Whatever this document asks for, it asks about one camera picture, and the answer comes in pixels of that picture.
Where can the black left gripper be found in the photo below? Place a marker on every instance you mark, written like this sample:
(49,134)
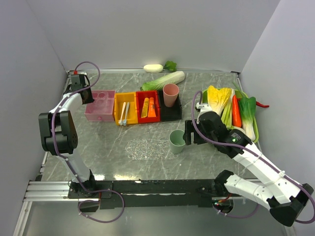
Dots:
(90,99)

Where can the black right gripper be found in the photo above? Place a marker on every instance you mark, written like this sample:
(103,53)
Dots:
(189,128)

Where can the mint green plastic cup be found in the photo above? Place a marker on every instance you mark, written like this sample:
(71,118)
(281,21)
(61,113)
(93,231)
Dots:
(177,142)

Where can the pink plastic cup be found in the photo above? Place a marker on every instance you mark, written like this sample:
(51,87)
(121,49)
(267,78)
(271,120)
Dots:
(170,94)

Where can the clear textured acrylic tray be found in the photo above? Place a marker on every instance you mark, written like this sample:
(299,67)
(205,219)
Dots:
(149,149)

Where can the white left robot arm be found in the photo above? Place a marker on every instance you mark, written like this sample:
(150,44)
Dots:
(59,136)

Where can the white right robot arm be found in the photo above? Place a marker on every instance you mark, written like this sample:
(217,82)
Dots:
(282,196)

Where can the orange toothpaste tube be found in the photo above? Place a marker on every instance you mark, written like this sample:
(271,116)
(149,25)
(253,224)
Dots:
(151,108)

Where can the yellow toothpaste tube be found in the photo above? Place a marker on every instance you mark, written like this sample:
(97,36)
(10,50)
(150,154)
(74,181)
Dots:
(144,112)

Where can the lime green vegetable tray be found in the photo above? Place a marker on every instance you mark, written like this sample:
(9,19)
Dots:
(239,95)

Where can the black storage bin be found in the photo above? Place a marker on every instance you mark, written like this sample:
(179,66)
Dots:
(169,113)

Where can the pink drawer box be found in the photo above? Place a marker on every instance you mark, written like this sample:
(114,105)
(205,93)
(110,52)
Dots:
(102,109)

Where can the yellow napa cabbage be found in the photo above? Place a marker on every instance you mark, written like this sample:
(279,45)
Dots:
(218,98)

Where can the yellow storage bin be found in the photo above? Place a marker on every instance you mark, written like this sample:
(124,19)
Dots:
(119,99)

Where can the orange carrot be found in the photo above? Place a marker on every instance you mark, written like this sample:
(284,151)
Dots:
(236,117)

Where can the red storage bin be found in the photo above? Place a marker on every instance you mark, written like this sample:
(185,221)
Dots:
(140,96)

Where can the green napa cabbage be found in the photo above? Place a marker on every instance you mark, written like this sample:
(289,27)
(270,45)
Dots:
(158,84)

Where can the green bok choy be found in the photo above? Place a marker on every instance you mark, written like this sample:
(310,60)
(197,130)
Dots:
(247,108)

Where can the white radish with leaves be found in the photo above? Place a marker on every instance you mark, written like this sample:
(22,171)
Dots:
(157,68)

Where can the red chili pepper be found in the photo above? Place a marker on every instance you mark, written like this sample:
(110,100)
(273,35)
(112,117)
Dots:
(261,105)

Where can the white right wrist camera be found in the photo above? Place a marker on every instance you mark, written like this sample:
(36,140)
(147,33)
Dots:
(203,107)

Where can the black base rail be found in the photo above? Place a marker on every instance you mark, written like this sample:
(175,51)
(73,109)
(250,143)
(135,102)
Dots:
(166,193)

